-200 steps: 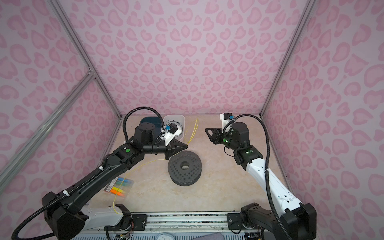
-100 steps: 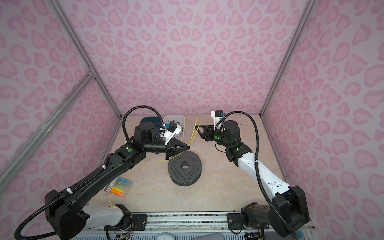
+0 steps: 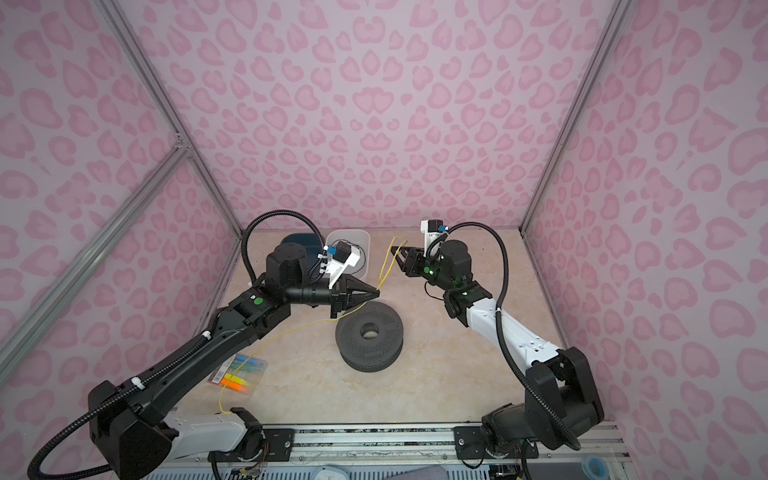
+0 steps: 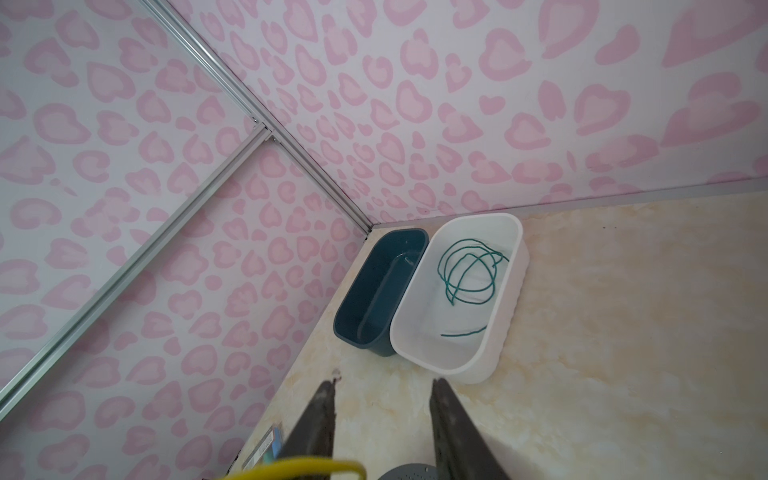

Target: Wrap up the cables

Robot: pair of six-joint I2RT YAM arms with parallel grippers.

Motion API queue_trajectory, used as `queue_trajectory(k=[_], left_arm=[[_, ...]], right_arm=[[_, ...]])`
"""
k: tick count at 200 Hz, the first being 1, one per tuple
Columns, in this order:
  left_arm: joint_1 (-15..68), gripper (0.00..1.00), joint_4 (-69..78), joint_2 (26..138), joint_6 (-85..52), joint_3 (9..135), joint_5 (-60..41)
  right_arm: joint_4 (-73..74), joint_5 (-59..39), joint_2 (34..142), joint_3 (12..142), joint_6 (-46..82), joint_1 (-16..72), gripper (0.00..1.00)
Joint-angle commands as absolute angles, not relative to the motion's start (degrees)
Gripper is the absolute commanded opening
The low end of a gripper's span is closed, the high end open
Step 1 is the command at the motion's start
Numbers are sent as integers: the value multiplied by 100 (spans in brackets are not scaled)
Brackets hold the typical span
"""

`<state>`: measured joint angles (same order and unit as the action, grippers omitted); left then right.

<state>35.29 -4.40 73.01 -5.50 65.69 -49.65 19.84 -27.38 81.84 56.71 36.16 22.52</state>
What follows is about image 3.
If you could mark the blue tape roll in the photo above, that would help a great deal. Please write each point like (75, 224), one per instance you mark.
(595, 468)

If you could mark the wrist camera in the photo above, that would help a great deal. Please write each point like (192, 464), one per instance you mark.
(339, 257)
(434, 232)

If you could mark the diagonal aluminium frame bar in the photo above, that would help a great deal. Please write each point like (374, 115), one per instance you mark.
(38, 320)

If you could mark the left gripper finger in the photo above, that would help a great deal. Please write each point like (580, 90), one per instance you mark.
(357, 300)
(354, 286)

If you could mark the dark teal plastic bin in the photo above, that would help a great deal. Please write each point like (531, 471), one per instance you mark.
(309, 241)

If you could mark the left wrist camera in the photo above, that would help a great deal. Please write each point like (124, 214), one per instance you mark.
(339, 257)

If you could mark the white plastic bin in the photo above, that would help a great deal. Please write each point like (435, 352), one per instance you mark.
(357, 237)

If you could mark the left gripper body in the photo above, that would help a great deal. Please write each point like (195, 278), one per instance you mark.
(338, 297)

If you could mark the pack of highlighter markers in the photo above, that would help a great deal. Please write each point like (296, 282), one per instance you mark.
(239, 373)

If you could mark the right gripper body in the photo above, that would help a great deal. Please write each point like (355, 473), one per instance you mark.
(420, 268)

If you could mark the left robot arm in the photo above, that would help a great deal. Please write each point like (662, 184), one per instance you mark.
(132, 427)

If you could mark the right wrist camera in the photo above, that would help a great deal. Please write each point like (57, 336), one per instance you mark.
(434, 232)

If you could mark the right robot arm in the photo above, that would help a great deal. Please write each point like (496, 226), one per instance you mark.
(561, 401)

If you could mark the dark grey spool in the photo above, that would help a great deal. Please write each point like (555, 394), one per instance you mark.
(371, 339)

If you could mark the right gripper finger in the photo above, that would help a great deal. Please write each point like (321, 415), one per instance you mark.
(403, 262)
(403, 250)

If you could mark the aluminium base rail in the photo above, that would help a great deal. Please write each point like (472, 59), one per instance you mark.
(383, 450)

